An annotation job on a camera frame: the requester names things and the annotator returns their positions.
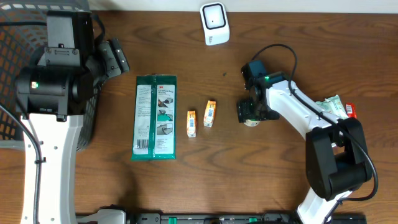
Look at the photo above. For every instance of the mint green wipes pack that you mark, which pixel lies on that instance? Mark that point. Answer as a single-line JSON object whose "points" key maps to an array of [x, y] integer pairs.
{"points": [[333, 105]]}

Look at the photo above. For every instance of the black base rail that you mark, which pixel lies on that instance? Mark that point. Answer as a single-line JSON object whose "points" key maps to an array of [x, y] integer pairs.
{"points": [[156, 218]]}

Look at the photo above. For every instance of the orange tissue pack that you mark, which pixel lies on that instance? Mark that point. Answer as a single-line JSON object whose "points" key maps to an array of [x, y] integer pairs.
{"points": [[209, 115], [191, 124]]}

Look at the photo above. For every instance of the green-lid seasoning jar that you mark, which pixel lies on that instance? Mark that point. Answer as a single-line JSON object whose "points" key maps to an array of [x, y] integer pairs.
{"points": [[251, 122]]}

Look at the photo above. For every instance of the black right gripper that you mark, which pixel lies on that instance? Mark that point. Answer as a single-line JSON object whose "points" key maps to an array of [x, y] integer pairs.
{"points": [[244, 111]]}

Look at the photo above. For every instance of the white barcode scanner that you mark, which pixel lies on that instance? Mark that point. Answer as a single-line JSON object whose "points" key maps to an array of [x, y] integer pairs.
{"points": [[215, 23]]}

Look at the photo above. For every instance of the red coffee stick sachet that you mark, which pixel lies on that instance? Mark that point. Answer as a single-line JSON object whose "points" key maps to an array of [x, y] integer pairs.
{"points": [[350, 110]]}

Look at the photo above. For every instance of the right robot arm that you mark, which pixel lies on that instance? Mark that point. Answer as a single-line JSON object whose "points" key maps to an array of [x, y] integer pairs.
{"points": [[336, 156]]}

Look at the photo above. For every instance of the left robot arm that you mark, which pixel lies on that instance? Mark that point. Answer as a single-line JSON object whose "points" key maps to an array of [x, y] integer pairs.
{"points": [[52, 96]]}

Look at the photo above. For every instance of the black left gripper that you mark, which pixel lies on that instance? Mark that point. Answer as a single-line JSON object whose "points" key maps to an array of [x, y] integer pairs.
{"points": [[115, 61]]}

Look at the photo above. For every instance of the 3M comfort grip gloves pack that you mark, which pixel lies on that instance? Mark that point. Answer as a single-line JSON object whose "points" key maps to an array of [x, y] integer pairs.
{"points": [[154, 118]]}

